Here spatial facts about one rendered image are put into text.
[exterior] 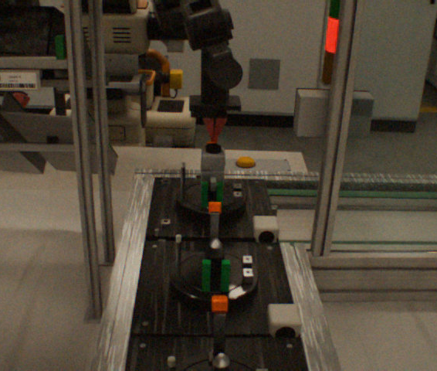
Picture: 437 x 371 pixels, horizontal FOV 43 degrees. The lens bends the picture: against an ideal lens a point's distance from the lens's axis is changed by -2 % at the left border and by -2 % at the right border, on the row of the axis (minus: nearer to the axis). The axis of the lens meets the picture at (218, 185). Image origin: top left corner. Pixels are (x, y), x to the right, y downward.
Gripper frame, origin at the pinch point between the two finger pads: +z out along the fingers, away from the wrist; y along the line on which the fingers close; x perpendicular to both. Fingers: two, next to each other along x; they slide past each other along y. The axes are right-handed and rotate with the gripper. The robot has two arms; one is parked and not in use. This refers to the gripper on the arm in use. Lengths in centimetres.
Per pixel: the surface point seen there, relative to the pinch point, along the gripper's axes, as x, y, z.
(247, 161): 9.9, 8.3, 9.0
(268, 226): -21.8, 9.1, 7.0
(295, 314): -46.0, 10.1, 6.9
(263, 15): 285, 45, 25
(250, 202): -9.3, 7.2, 9.1
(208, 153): -11.3, -1.4, -2.5
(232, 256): -31.2, 2.2, 7.1
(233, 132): 275, 26, 108
